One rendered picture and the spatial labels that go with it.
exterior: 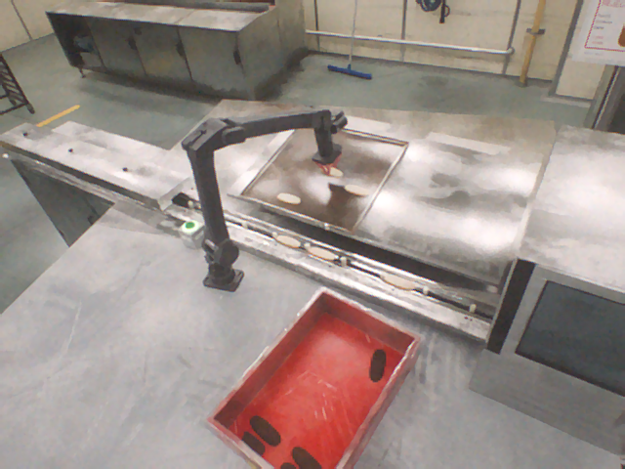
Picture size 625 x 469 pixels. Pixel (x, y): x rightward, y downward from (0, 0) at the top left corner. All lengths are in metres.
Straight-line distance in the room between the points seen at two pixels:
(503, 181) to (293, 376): 0.98
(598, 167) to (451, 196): 0.57
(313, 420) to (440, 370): 0.36
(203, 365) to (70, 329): 0.48
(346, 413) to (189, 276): 0.71
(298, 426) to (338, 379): 0.16
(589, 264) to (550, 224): 0.11
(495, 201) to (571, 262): 0.73
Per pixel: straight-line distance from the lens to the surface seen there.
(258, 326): 1.29
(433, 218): 1.45
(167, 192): 1.75
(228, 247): 1.30
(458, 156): 1.67
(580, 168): 1.07
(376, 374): 1.16
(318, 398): 1.14
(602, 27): 1.70
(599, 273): 0.83
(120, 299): 1.53
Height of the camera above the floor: 1.85
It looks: 42 degrees down
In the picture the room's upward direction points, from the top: 7 degrees counter-clockwise
